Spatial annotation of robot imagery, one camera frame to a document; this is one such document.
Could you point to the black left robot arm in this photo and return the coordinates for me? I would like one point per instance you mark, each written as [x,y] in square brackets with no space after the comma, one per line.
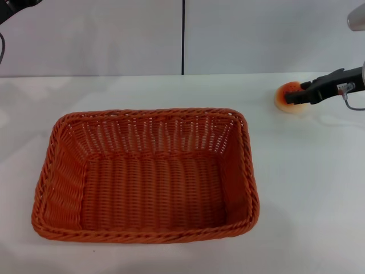
[11,7]

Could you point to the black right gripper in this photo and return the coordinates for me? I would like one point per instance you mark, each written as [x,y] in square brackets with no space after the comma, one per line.
[342,81]

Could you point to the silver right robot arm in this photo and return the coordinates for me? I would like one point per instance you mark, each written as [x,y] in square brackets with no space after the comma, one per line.
[356,17]

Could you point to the orange woven plastic basket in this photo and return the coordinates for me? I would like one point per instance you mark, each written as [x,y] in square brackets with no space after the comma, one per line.
[154,194]

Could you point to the black vertical wall strip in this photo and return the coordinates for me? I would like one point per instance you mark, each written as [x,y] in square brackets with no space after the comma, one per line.
[183,34]

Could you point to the round sesame bread bun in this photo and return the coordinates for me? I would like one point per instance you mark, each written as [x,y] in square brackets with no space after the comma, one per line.
[282,95]

